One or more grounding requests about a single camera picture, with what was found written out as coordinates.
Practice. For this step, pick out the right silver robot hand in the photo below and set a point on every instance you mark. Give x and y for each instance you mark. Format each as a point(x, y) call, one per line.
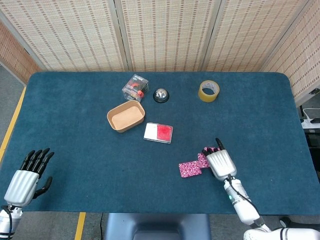
point(221, 163)

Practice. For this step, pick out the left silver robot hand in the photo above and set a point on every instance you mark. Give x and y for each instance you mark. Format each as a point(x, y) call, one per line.
point(21, 186)

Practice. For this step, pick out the pink patterned card deck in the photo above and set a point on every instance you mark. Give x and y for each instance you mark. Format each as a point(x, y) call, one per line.
point(203, 161)

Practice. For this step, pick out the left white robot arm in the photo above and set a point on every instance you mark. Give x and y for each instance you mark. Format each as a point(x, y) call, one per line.
point(6, 223)

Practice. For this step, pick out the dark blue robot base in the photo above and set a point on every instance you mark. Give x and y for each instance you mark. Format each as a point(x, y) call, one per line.
point(155, 225)

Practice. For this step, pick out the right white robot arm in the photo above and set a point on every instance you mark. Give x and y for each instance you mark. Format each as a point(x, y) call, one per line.
point(243, 210)

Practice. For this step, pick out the red ink pad clear case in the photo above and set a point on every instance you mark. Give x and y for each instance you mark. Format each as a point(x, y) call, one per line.
point(163, 132)

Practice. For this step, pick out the yellow packing tape roll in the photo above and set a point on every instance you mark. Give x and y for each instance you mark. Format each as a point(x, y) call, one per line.
point(208, 98)

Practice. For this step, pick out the blue velvet table cloth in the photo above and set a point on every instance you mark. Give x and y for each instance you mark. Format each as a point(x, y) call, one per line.
point(100, 162)

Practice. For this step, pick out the black caster wheel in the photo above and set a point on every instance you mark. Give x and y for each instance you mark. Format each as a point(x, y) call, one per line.
point(285, 221)

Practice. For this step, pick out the silver call bell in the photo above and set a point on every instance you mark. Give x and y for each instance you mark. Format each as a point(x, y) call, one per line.
point(161, 95)

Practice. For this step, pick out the white electronic device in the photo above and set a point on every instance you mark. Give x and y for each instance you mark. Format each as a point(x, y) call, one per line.
point(310, 117)

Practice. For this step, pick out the brown kraft paper box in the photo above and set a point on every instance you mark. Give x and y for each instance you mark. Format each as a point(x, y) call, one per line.
point(127, 116)

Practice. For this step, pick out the clear plastic box red parts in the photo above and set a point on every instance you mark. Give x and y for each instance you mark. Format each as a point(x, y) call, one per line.
point(135, 83)

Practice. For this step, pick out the black metal screen hinge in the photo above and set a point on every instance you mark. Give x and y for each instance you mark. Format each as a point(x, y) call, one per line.
point(314, 92)

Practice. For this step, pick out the woven bamboo screen panel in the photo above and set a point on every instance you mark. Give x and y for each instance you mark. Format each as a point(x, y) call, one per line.
point(70, 35)
point(305, 50)
point(12, 57)
point(167, 35)
point(247, 35)

